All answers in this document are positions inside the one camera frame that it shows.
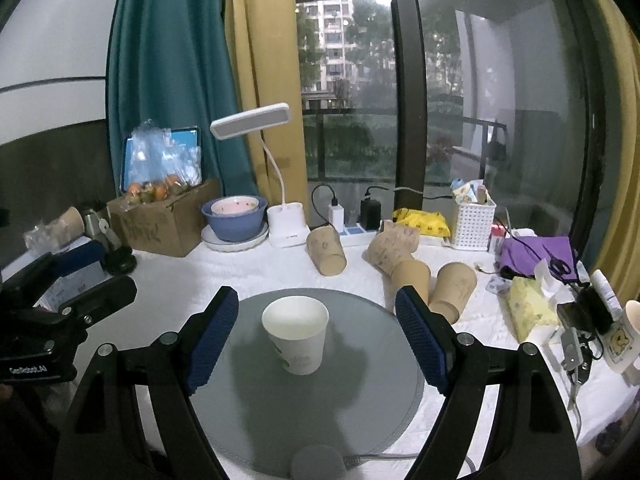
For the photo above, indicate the tablet with blue screen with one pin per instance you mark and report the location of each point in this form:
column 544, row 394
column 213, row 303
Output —
column 192, row 137

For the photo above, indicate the black window frame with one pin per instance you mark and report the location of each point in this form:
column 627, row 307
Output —
column 407, row 85

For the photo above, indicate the white plate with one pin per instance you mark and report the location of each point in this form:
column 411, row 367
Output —
column 225, row 246

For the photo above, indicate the teal curtain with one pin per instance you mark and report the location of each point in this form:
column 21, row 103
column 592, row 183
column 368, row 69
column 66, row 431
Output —
column 170, row 60

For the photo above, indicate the white power strip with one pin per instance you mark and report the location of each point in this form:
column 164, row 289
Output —
column 355, row 234

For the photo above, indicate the plastic bag of oranges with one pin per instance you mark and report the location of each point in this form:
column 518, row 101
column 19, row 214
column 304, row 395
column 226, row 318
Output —
column 160, row 165

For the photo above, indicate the black scissors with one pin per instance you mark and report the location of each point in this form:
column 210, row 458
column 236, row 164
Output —
column 560, row 266

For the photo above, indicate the yellow snack packet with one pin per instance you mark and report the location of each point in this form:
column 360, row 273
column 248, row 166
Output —
column 422, row 222

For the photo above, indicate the metal flask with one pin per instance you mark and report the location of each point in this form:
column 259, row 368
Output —
column 92, row 224

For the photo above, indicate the yellow tissue pack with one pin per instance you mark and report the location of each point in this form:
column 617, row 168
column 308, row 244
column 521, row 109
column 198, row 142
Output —
column 530, row 307

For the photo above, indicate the white small bottle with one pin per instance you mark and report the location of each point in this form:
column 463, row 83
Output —
column 605, row 290

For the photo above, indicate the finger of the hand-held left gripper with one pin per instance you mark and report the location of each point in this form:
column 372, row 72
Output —
column 75, row 259
column 102, row 296

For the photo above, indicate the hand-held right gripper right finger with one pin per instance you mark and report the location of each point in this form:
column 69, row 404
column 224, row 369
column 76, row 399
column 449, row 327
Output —
column 422, row 340

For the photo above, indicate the white mug with bear print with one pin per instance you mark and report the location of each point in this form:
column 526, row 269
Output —
column 622, row 342

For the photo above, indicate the pink bowl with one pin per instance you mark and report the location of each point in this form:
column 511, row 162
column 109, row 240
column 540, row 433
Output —
column 234, row 206

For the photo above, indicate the blue bowl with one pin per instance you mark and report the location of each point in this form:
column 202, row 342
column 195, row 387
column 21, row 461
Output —
column 235, row 227

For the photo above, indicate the white charger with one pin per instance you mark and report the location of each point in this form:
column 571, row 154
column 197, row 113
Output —
column 336, row 216

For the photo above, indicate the black device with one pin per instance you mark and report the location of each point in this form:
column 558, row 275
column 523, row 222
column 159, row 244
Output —
column 582, row 310

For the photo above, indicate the grey round mat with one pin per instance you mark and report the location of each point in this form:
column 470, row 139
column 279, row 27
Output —
column 340, row 410

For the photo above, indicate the white paper cup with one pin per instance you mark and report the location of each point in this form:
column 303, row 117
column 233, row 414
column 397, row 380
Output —
column 295, row 340

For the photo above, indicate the yellow curtain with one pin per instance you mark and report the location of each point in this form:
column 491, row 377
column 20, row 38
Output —
column 265, row 60

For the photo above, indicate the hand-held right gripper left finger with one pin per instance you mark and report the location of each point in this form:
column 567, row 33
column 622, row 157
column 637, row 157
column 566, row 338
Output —
column 212, row 340

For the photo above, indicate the white plastic basket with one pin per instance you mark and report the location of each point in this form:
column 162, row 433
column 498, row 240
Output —
column 472, row 227

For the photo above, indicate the brown paper cup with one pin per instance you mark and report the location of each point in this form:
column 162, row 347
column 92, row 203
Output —
column 452, row 290
column 412, row 280
column 70, row 225
column 326, row 252
column 392, row 247

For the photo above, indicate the black charger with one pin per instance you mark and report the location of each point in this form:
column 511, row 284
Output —
column 370, row 214

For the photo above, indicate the grey mat controller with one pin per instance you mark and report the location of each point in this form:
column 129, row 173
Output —
column 318, row 462

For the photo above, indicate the white and blue box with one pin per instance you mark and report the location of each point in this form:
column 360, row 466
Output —
column 82, row 282

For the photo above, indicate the white desk lamp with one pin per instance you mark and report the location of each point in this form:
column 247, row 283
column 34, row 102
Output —
column 287, row 225

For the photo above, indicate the red and white box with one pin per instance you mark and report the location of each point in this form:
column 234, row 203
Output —
column 496, row 240

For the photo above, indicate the purple cloth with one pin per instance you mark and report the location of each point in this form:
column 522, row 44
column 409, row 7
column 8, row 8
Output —
column 530, row 255

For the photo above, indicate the cardboard box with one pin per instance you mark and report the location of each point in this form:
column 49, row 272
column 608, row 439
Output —
column 165, row 225

